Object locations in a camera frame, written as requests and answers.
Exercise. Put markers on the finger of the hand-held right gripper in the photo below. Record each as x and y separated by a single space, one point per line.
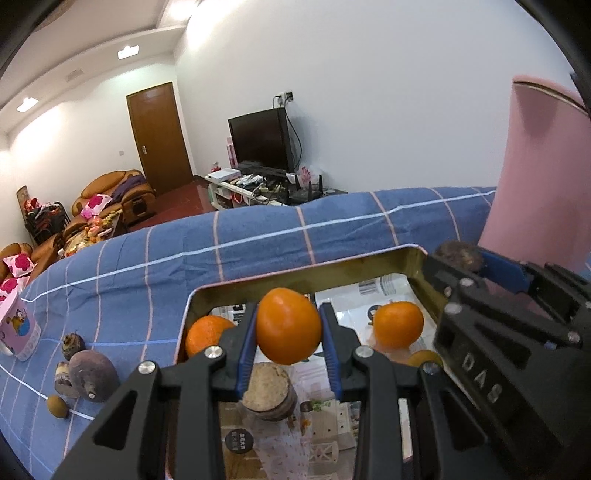
450 286
503 272

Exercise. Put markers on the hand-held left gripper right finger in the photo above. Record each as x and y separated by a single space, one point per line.
330 353

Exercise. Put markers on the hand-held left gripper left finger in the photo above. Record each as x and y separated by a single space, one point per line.
244 357

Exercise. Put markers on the dark water chestnut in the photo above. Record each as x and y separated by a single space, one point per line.
457 254
73 345

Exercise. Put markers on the orange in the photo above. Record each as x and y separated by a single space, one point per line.
207 334
398 325
288 325

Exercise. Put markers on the small yellow fruit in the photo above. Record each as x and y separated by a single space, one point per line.
422 357

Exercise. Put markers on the pink metal tin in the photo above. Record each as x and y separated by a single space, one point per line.
300 277

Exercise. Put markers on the dull purple round fruit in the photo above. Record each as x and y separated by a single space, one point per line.
94 374

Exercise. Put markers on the small yellow-green fruit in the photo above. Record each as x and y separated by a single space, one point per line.
57 407

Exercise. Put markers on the photo printed leaflet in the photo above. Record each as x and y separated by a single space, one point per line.
314 438

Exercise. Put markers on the pink kettle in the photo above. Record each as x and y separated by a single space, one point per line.
540 175

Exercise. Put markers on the blue plaid cloth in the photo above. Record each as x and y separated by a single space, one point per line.
323 240

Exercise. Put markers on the black router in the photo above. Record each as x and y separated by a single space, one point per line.
304 194

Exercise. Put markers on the white television stand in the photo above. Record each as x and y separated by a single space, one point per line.
221 194

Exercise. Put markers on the pink plastic bag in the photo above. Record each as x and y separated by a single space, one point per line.
304 174

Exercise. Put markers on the dark coffee table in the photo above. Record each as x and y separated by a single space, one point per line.
117 226

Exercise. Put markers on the white flat box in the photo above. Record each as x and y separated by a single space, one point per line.
224 174

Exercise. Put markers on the brown leather armchair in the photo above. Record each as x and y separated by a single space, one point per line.
138 203

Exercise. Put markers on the pile of snacks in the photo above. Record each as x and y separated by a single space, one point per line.
92 228

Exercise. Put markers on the tall pink box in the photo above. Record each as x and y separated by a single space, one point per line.
231 152

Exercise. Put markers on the purple blanket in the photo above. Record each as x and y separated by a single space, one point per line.
124 189

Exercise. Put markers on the pink floral cushion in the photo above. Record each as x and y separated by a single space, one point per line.
18 264
9 288
96 206

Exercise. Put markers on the black television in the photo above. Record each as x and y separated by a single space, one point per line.
258 138

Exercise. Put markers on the pink cartoon mug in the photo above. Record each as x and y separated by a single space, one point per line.
21 332

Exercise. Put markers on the brown leather sofa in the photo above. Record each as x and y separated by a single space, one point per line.
46 249

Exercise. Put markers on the brown wooden door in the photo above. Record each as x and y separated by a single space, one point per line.
159 138

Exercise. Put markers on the black clothes rack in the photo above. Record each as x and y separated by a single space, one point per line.
46 221

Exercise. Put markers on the leaning patterned board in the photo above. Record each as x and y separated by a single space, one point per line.
23 196

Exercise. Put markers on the square ceiling light panel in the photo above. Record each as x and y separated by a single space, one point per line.
27 104
128 51

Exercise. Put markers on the white wall outlet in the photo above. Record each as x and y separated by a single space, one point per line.
285 98

